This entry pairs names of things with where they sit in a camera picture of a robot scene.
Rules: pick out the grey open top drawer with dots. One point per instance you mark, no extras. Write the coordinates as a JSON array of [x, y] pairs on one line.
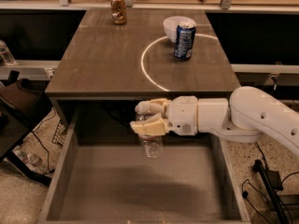
[[103, 177]]

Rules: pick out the clear bottle at left edge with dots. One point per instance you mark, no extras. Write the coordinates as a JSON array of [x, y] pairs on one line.
[[6, 54]]

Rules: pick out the grey cabinet with drawer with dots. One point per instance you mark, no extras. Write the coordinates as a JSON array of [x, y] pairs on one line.
[[135, 61]]

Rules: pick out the white bowl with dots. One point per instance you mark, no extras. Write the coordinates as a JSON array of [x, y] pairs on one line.
[[171, 24]]

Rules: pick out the brown snack can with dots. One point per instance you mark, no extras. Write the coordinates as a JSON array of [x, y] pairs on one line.
[[118, 11]]

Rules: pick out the wire basket on floor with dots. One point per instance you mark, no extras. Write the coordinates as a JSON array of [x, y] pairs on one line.
[[59, 135]]

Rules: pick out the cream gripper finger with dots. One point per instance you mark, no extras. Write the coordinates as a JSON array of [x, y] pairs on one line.
[[153, 126], [153, 106]]

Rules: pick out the plastic bottle on floor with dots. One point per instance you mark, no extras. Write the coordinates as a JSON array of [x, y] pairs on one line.
[[32, 161]]

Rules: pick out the clear plastic water bottle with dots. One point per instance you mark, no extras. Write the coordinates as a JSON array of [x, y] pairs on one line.
[[152, 145]]

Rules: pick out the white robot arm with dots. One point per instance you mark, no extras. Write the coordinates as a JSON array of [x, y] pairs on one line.
[[244, 117]]

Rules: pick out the blue soda can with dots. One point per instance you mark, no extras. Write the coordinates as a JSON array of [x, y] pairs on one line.
[[186, 31]]

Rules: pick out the dark chair at left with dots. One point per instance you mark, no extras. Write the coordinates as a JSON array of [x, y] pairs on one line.
[[23, 106]]

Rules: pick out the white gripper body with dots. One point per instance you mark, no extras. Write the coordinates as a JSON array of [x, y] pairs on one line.
[[183, 115]]

